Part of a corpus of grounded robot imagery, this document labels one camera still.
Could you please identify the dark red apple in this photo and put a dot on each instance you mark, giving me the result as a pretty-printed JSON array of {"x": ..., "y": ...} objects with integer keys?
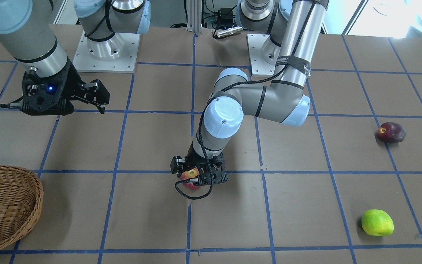
[{"x": 391, "y": 132}]

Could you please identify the black power adapter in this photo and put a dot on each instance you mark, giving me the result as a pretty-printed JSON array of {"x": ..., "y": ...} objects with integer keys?
[{"x": 225, "y": 15}]

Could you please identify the green apple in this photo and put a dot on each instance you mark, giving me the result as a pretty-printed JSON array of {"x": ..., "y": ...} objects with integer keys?
[{"x": 376, "y": 222}]

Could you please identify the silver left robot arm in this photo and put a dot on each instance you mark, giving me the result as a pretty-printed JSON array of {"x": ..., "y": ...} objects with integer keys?
[{"x": 293, "y": 27}]

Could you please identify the aluminium frame post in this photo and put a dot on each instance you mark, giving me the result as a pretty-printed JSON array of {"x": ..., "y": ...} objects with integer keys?
[{"x": 194, "y": 15}]

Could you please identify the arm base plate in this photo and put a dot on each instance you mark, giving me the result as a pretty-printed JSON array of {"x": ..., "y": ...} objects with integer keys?
[
  {"x": 259, "y": 66},
  {"x": 117, "y": 55}
]

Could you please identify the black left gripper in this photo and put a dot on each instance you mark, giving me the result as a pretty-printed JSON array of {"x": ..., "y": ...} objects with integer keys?
[{"x": 177, "y": 164}]

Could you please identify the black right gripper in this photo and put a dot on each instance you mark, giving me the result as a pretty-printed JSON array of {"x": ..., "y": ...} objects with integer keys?
[{"x": 72, "y": 82}]

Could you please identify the woven wicker basket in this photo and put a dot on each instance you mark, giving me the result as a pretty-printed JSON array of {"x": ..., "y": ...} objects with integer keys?
[{"x": 21, "y": 197}]

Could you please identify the silver metal cylinder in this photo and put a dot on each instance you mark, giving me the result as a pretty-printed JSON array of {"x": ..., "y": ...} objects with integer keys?
[{"x": 228, "y": 32}]

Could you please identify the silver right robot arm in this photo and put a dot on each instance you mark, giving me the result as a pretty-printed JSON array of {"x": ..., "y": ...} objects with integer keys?
[{"x": 26, "y": 35}]

